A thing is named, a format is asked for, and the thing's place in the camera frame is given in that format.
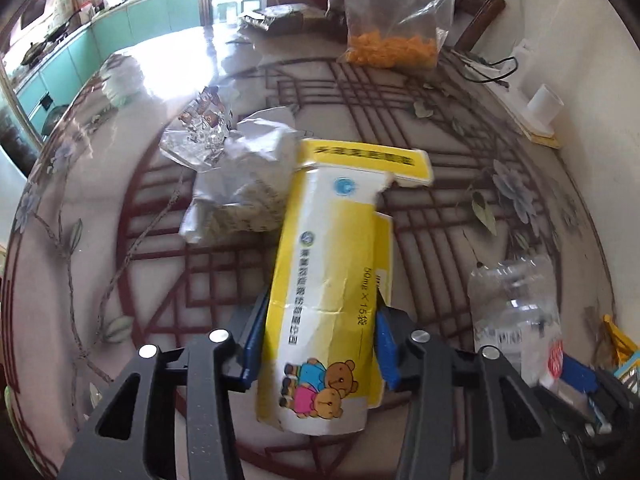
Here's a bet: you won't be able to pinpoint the yellow medicine box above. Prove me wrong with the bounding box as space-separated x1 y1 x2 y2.
256 139 434 436

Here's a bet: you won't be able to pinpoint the clear plastic water bottle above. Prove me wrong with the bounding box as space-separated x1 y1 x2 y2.
468 255 564 389

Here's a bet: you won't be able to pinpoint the green kitchen trash bin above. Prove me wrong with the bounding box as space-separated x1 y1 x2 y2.
41 105 67 139

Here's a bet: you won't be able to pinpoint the teal kitchen cabinets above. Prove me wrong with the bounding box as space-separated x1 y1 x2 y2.
15 0 200 132

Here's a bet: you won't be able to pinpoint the crumpled white paper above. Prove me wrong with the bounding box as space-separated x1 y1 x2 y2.
179 106 304 244

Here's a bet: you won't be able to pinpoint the crumpled silver foil wrapper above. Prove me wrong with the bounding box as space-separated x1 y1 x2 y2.
160 86 239 172

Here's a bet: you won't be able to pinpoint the white cup on stand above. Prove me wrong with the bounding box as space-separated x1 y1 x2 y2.
504 39 566 150

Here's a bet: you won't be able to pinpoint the clear bag of orange snacks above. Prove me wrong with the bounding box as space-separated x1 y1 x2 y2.
343 0 454 70

